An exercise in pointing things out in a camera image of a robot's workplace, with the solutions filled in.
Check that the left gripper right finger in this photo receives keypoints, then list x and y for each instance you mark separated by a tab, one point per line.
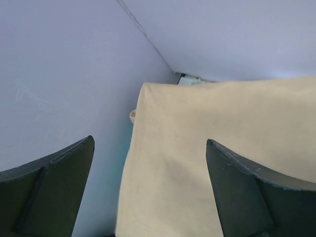
255	201

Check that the beige t shirt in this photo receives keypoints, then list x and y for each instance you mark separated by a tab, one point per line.
166	190

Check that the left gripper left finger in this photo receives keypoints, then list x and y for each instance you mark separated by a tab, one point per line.
42	198

